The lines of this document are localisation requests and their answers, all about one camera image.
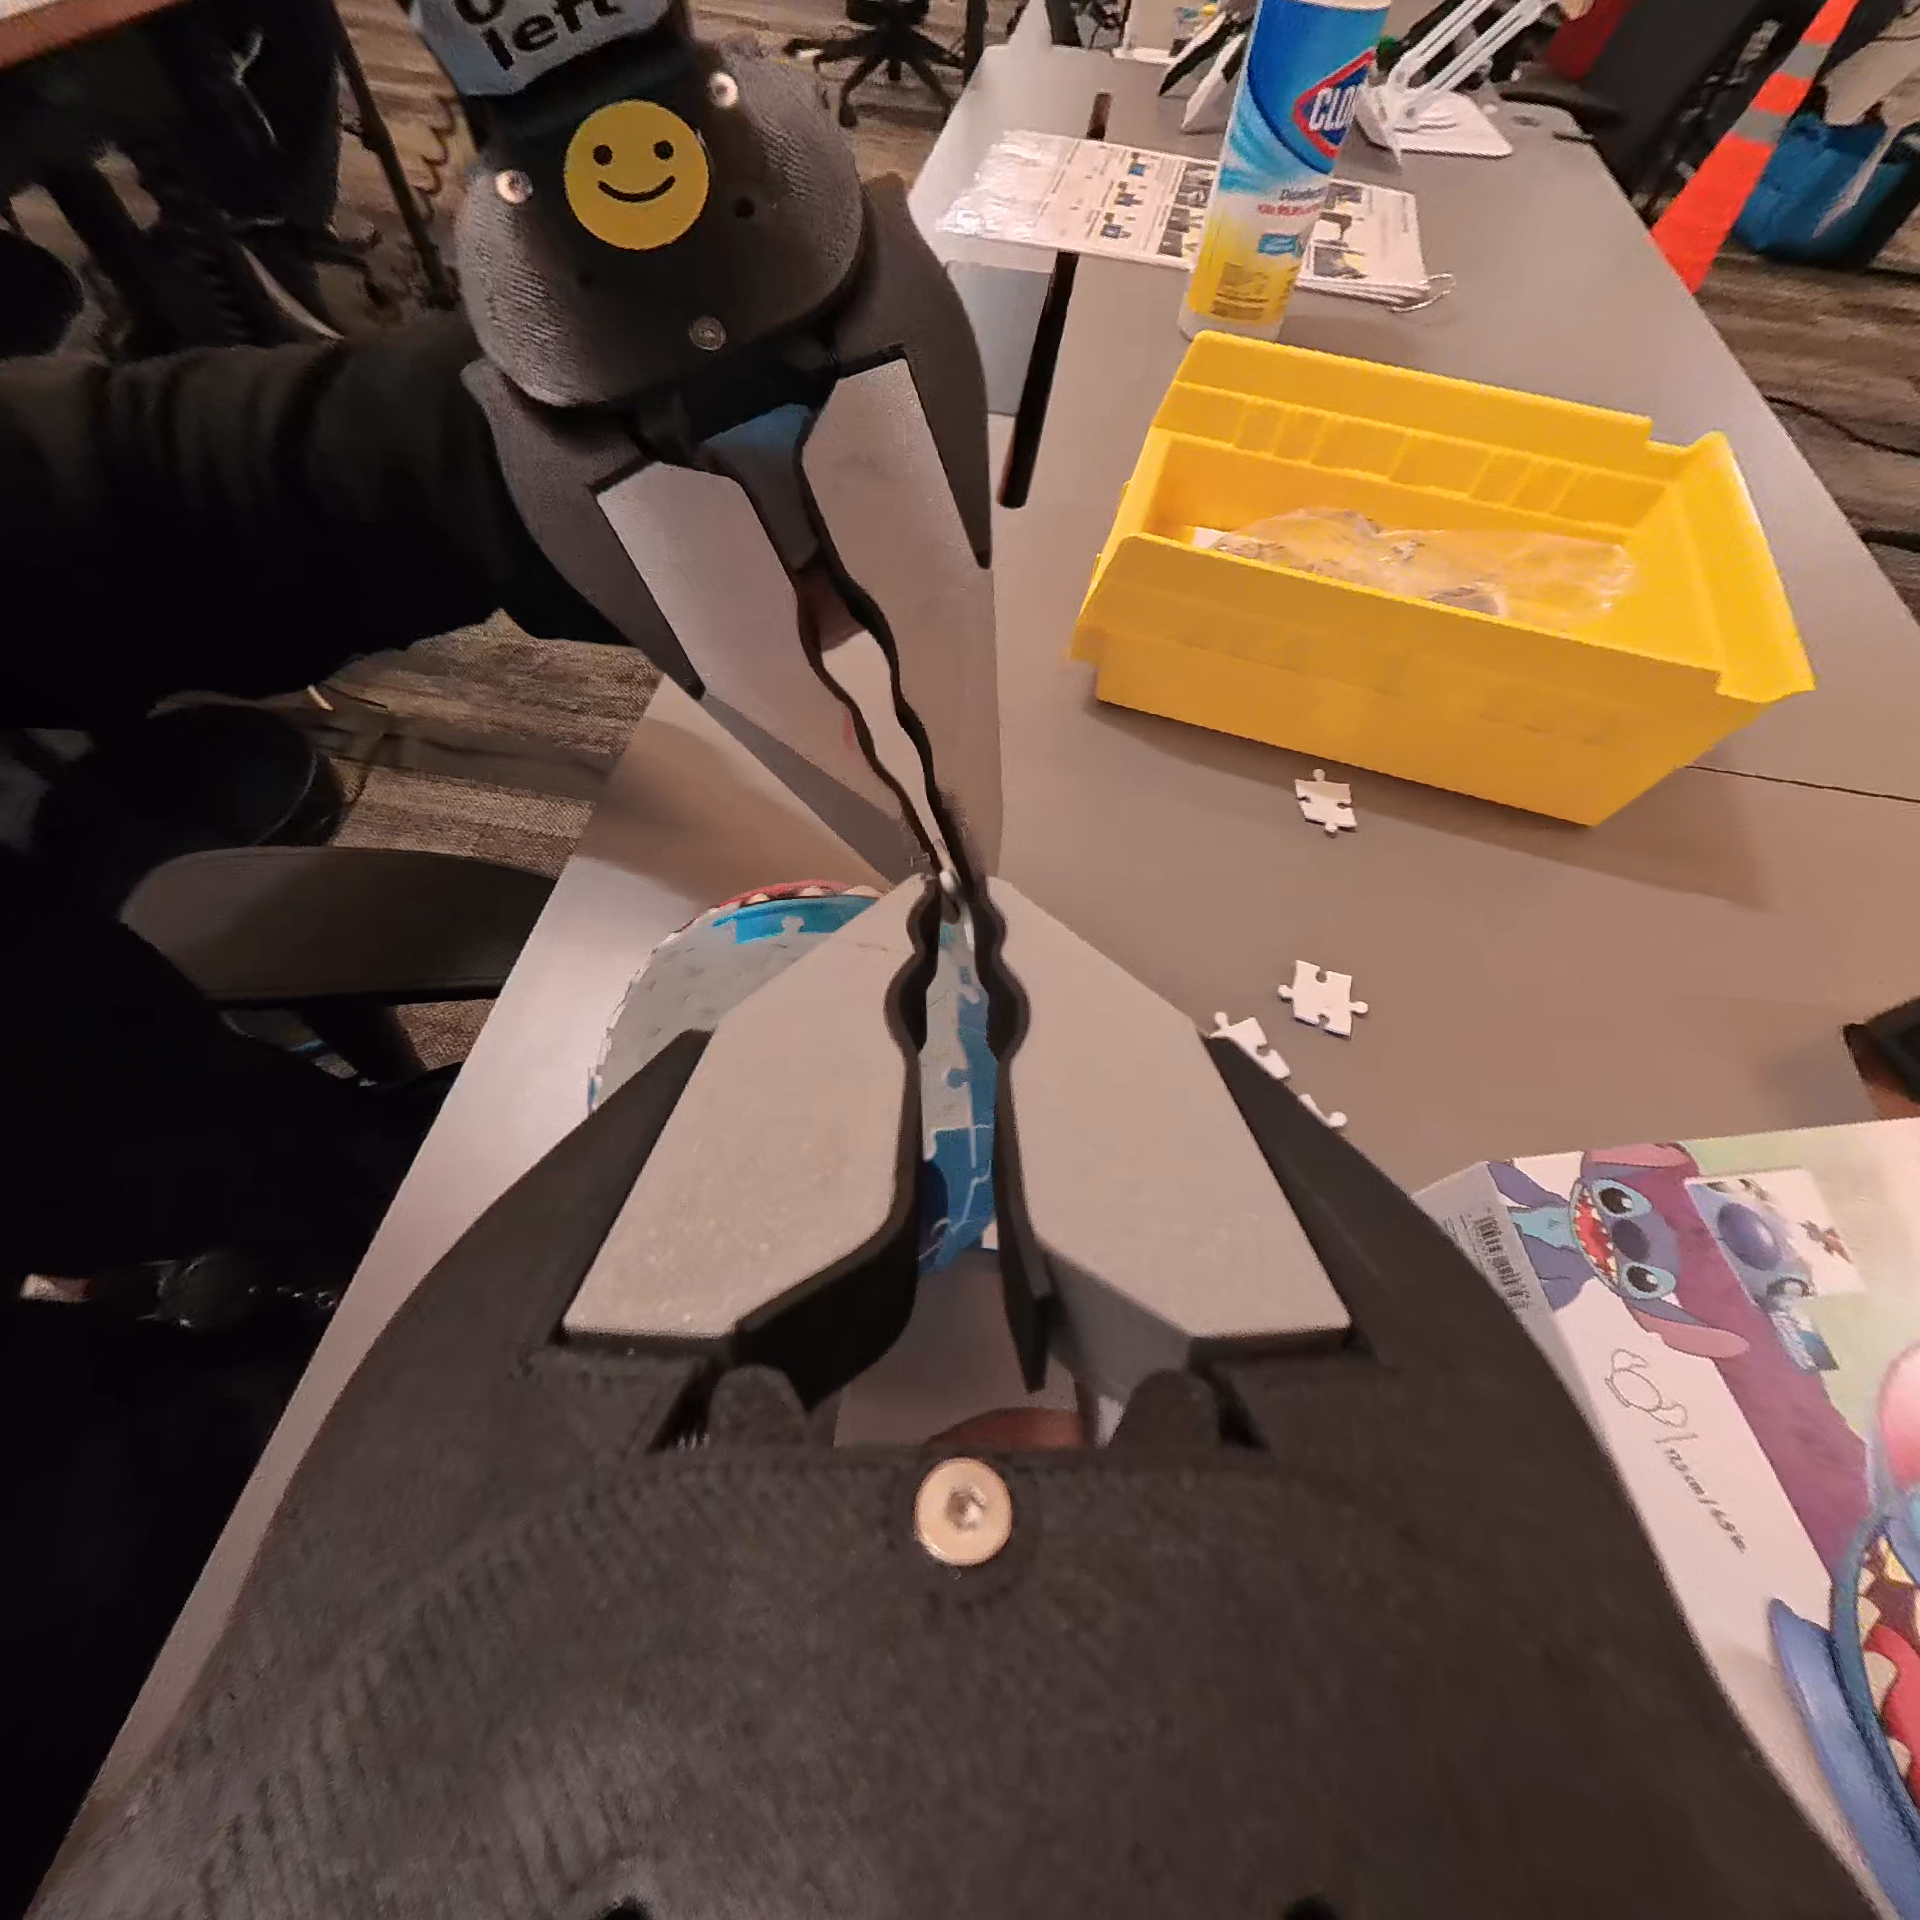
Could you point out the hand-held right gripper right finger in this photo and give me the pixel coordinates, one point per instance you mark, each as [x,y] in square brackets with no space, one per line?
[1142,1184]

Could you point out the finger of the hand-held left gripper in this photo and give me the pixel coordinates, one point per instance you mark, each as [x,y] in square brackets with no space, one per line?
[916,570]
[705,585]

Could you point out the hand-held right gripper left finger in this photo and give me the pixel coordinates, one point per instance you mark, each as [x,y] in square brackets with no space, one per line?
[765,1184]

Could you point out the blue puzzle ball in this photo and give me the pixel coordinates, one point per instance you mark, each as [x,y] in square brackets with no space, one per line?
[705,973]

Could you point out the person's left forearm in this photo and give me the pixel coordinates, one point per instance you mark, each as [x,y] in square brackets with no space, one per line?
[224,493]

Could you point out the white puzzle piece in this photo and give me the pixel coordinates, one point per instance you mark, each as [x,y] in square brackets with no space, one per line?
[1328,801]
[1254,1043]
[1320,1109]
[1320,993]

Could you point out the printed puzzle box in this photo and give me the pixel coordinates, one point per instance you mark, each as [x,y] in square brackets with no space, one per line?
[1725,1348]

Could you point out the black office chair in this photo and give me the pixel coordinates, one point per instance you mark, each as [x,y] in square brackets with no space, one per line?
[885,43]

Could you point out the printed sheet in sleeve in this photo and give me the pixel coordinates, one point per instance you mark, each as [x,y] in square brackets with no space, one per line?
[1381,240]
[1079,195]

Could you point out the yellow plastic bin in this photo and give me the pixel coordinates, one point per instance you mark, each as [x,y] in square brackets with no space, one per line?
[1349,704]

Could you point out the grey chair seat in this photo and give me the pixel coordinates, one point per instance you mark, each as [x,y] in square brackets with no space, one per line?
[331,915]

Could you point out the clear plastic bag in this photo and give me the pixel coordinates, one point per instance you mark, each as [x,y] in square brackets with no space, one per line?
[1424,563]

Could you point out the disinfecting wipes canister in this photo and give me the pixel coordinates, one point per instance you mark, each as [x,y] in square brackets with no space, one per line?
[1277,180]

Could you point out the black round bin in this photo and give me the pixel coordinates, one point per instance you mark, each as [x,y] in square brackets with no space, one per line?
[182,779]

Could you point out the white desk lamp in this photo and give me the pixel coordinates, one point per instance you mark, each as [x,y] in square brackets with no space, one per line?
[1440,129]

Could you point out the small black object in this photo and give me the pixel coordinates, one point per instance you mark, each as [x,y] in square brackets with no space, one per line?
[1893,1058]

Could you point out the orange safety vest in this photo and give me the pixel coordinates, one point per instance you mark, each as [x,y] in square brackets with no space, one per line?
[1769,120]

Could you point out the blue bag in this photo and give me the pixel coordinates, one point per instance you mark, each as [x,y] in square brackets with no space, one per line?
[1830,195]

